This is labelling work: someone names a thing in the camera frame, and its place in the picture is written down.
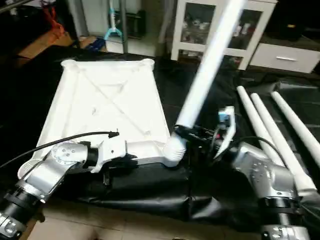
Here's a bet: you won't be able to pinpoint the white plastic table top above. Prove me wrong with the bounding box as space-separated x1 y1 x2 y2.
17 58 189 179

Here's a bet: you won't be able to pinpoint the white plastic table leg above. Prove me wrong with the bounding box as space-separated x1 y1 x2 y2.
162 0 249 167
271 91 320 162
236 85 282 152
249 92 318 197

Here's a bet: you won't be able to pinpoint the black mat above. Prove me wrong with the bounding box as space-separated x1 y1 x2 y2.
0 45 320 236

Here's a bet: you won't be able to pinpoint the white glass-door cabinet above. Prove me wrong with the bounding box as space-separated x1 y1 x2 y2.
170 0 279 71

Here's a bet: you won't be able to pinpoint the white drawer unit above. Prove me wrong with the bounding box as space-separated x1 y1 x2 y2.
248 42 320 75

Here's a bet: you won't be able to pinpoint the blue box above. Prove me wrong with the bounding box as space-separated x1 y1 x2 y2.
81 36 108 53

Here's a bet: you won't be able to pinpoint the dark metal stand pole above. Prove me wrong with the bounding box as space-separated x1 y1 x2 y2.
117 0 130 55

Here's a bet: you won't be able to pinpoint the teal and white pole tool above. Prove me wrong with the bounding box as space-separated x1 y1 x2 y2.
103 0 124 43

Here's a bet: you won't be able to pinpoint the grey metal stand pole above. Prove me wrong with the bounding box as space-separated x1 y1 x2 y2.
67 0 91 39

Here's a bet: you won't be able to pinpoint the red cables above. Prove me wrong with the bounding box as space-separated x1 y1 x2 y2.
41 1 67 34

